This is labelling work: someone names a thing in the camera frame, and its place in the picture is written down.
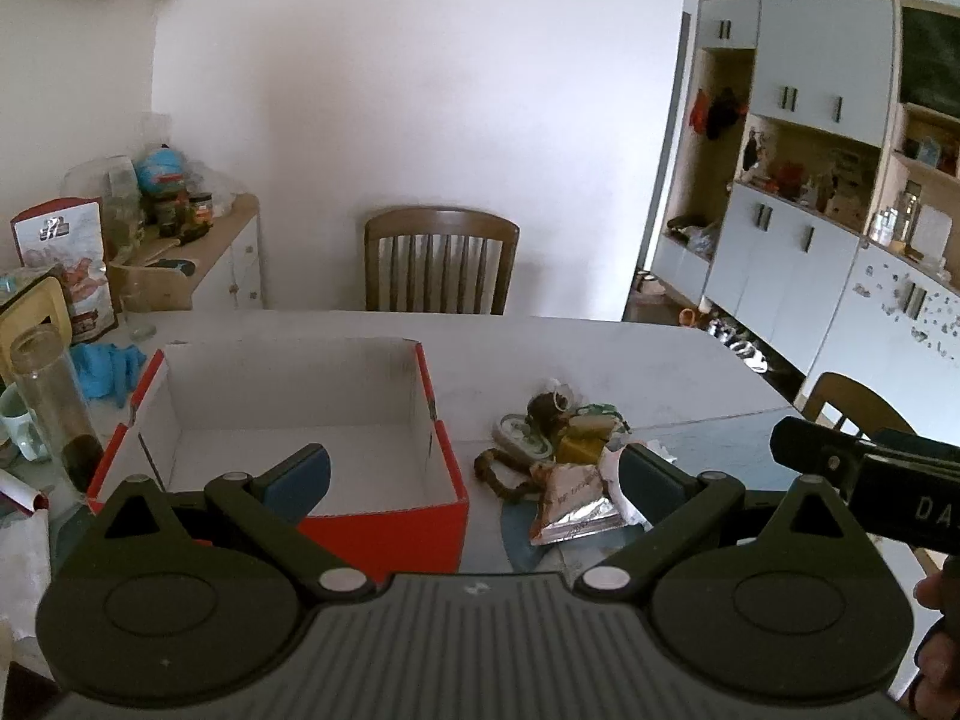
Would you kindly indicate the tall clear glass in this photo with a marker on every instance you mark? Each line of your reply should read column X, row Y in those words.
column 47, row 382

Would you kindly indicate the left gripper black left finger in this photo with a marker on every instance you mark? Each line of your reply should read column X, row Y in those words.
column 178, row 598

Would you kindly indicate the brown wooden chair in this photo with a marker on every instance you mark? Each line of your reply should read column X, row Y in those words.
column 847, row 406
column 438, row 259

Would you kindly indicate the blue globe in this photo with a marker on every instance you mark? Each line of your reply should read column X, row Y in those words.
column 161, row 172

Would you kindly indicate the white wooden sideboard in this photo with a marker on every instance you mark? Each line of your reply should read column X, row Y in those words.
column 227, row 258

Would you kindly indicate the cardboard tray on sideboard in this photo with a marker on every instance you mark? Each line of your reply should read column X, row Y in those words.
column 167, row 284

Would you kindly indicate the blue cloth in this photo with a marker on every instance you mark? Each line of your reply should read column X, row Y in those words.
column 107, row 371

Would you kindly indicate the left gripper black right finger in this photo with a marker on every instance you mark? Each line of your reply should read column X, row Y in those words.
column 756, row 593

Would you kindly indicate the grey correction tape dispenser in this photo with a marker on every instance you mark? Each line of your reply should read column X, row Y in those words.
column 521, row 440

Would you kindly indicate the silver foil snack packet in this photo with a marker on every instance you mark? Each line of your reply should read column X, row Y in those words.
column 574, row 504

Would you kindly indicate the red white snack bag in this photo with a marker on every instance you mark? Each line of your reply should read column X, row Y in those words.
column 67, row 234

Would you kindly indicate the white wall cabinet unit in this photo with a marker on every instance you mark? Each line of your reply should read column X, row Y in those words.
column 814, row 203

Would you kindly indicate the yellow small box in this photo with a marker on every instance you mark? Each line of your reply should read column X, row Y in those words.
column 583, row 439

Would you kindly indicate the red and white cardboard box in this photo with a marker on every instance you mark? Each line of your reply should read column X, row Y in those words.
column 397, row 502

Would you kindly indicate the small clear glass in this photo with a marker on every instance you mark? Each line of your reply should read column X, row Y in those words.
column 136, row 312

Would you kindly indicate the right hand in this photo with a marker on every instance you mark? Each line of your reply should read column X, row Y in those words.
column 933, row 693

